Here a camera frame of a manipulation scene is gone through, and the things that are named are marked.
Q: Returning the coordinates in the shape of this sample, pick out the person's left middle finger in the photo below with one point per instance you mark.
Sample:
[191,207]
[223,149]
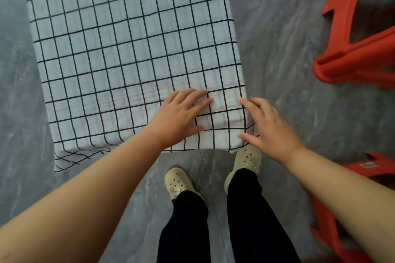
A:
[197,95]

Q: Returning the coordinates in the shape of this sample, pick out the person's right forearm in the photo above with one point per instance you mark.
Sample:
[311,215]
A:
[348,195]

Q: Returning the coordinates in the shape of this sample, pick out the white black-checked tablecloth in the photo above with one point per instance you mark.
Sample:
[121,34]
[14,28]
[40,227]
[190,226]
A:
[123,41]

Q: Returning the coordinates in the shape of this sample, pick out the person's left thumb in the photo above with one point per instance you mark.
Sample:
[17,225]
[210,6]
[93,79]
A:
[194,131]

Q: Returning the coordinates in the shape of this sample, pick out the person's left hand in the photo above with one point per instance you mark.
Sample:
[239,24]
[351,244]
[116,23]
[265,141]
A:
[174,121]

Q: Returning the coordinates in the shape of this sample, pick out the person's right thumb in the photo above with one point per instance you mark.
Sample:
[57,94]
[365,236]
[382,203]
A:
[248,139]

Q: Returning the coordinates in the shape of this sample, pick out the person's left little finger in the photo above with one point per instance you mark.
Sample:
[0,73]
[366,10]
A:
[171,98]

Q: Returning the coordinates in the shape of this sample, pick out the black trousers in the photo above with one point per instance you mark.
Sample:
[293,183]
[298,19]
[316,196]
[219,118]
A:
[247,225]

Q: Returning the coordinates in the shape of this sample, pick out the red plastic stool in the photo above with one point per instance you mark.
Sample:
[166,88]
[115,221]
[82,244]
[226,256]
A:
[327,229]
[358,56]

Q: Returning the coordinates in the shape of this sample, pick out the beige clog shoe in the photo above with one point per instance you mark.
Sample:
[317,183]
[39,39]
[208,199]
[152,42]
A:
[179,181]
[245,161]

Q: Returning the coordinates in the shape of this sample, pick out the person's left forearm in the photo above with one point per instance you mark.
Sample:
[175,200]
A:
[77,201]

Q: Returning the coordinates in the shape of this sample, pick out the person's right hand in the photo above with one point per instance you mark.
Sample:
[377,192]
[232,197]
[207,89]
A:
[274,136]

